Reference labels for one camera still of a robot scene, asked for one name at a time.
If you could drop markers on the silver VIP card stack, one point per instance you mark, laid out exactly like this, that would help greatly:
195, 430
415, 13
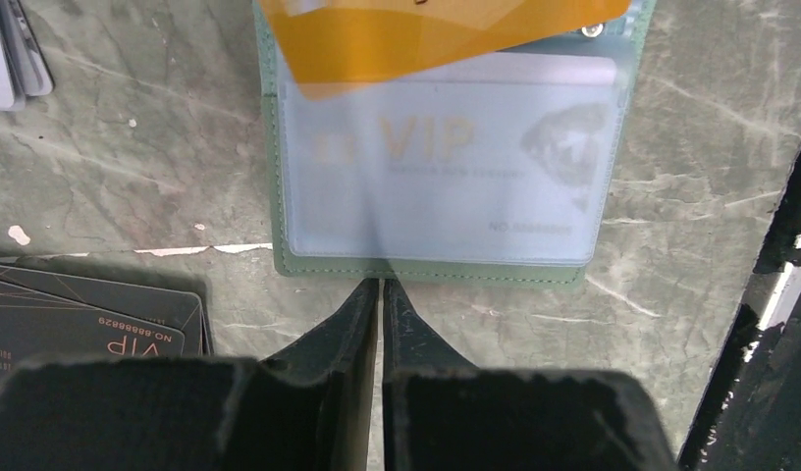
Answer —
23, 70

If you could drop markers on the green card holder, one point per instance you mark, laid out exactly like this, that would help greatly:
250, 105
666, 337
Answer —
621, 40

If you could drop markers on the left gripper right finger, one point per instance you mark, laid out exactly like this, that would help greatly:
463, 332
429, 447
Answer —
442, 412

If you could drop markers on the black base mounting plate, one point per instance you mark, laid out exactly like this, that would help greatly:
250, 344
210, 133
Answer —
750, 415

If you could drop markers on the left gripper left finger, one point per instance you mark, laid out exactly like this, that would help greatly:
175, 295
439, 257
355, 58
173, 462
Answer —
305, 407

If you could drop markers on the single silver VIP card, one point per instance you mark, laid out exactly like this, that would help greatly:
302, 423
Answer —
503, 159

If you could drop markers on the black VIP card stack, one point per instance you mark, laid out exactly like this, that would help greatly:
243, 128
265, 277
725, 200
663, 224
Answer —
44, 312

